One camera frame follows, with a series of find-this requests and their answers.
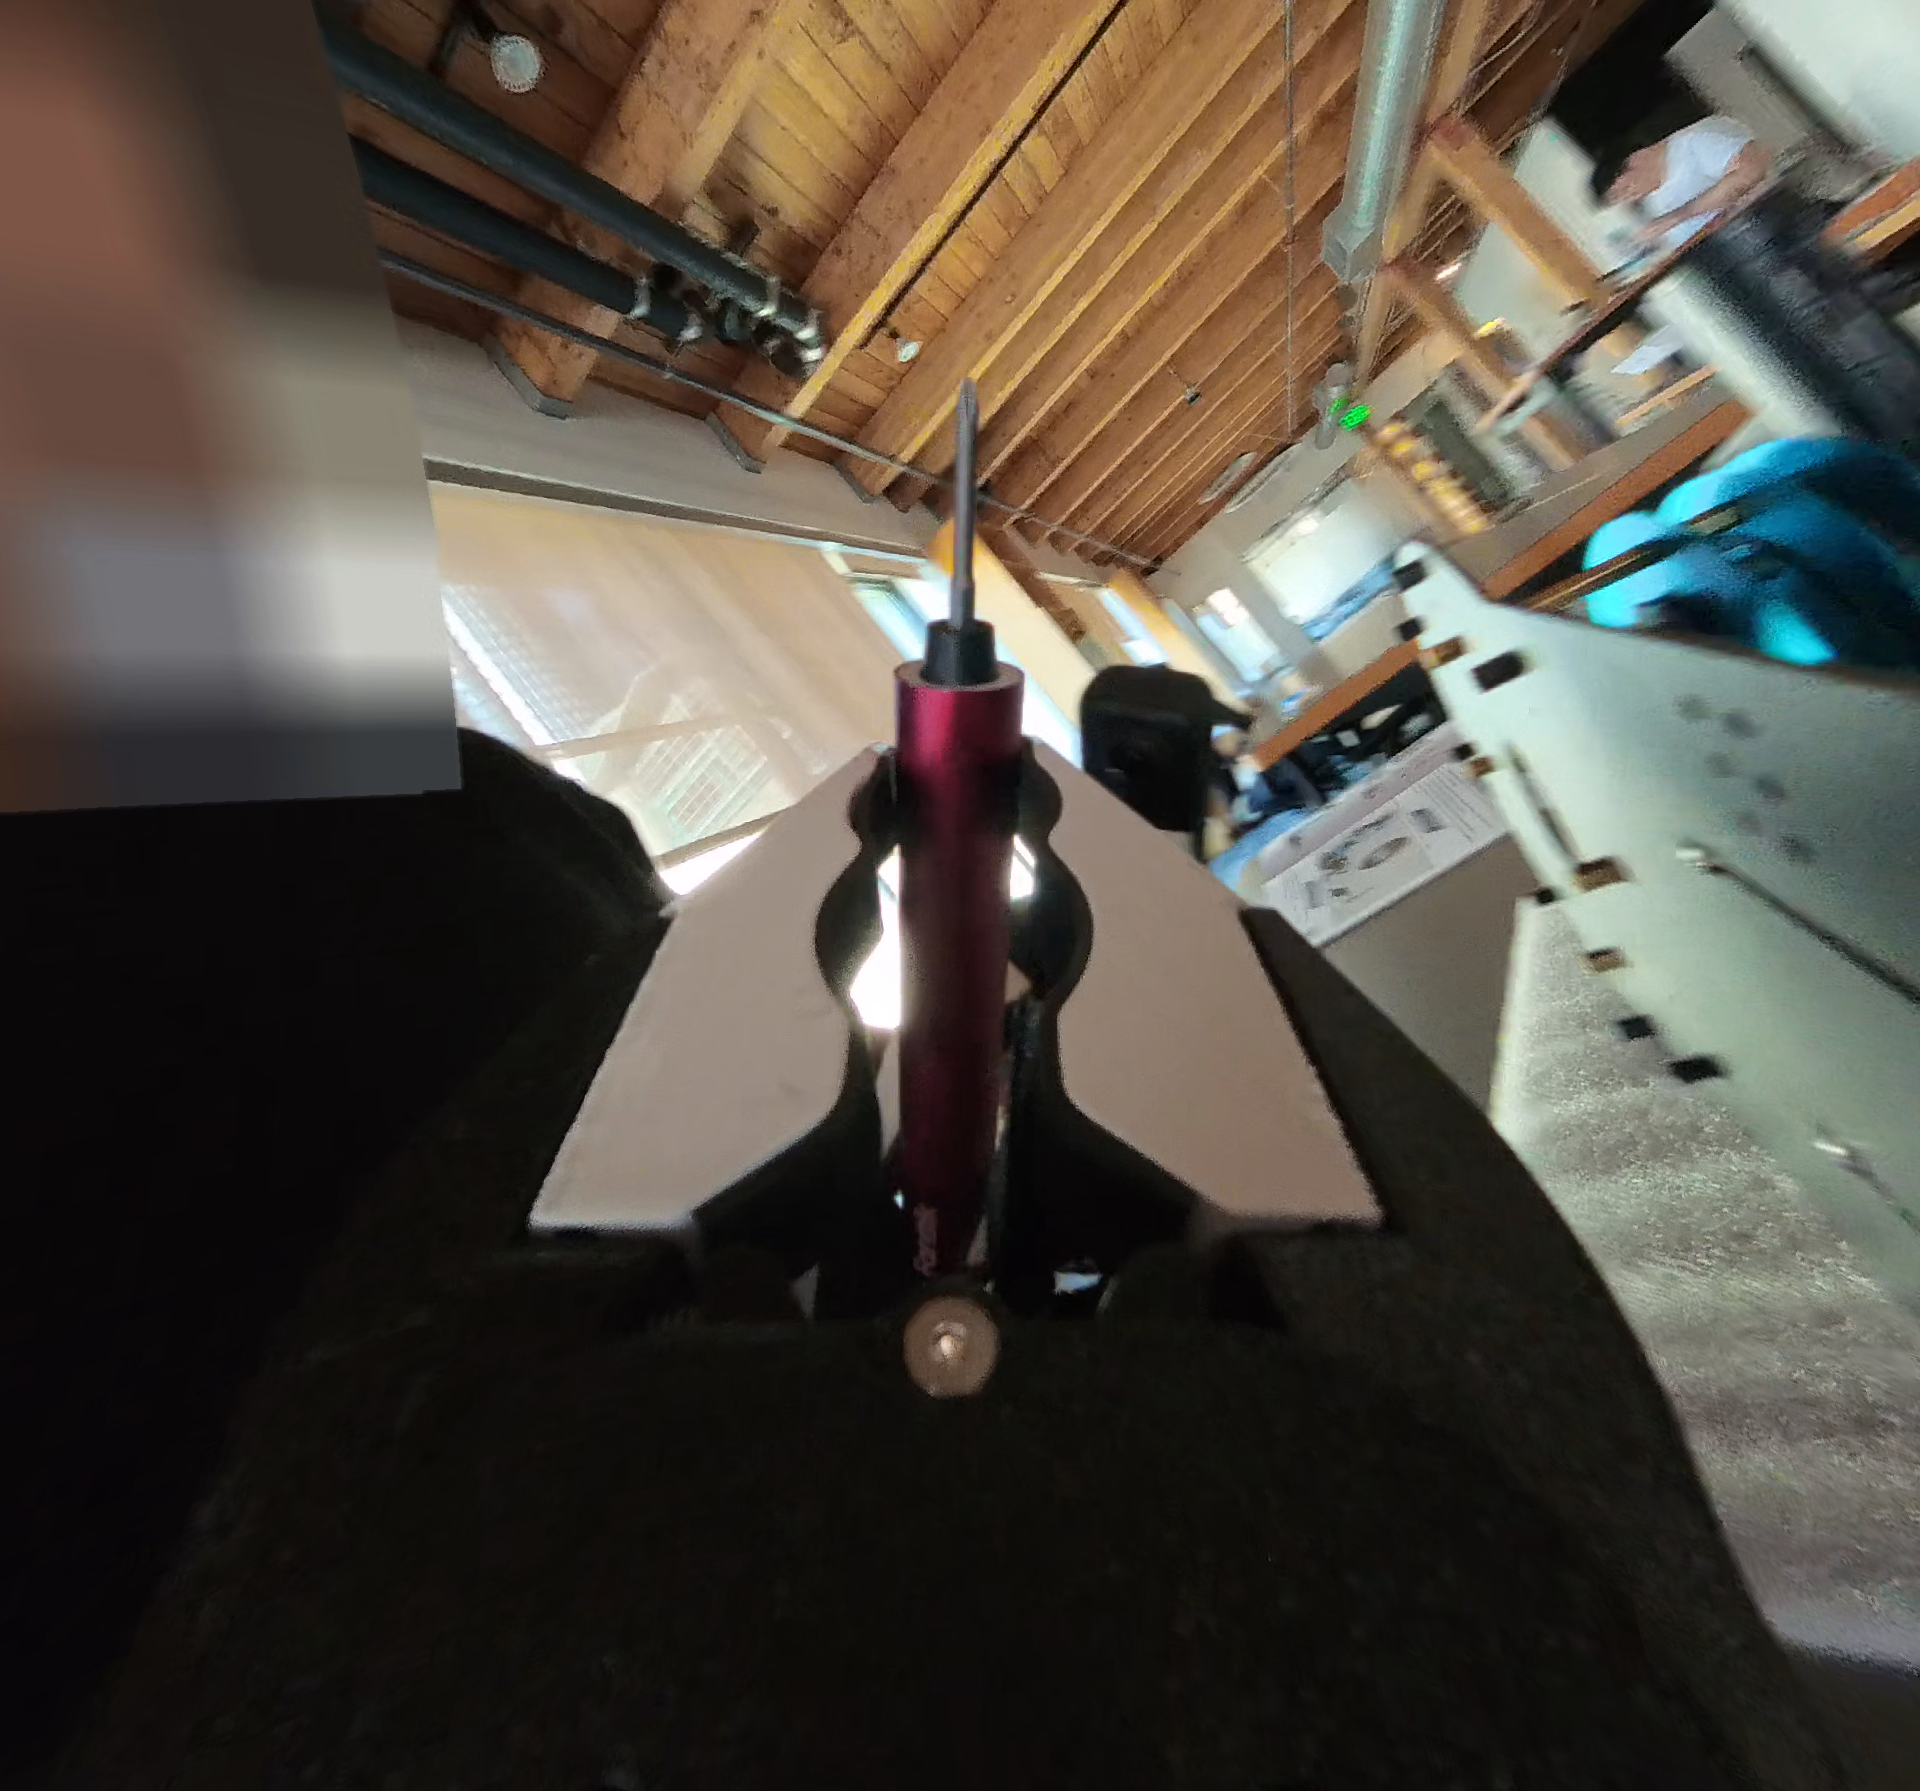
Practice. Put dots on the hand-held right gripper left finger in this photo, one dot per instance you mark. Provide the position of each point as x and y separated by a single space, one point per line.
707 1055

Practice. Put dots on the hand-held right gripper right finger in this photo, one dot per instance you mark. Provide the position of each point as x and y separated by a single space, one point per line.
1201 1071

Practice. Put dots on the red electric screwdriver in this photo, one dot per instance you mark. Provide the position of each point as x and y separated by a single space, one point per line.
953 920

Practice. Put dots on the blue hobby robot arm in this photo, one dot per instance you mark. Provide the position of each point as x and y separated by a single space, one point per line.
1652 802

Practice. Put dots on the printed instruction sheet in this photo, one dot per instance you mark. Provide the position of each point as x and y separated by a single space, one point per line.
1396 832

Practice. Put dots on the white foam sheet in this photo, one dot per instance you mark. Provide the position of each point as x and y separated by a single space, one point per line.
1726 1371

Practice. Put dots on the green exit sign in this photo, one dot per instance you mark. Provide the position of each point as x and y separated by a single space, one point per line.
1347 408

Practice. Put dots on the black insulated ceiling pipe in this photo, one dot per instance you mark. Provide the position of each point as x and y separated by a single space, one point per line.
496 224
570 193

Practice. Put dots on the silver ventilation duct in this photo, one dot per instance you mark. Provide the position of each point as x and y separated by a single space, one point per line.
1410 52

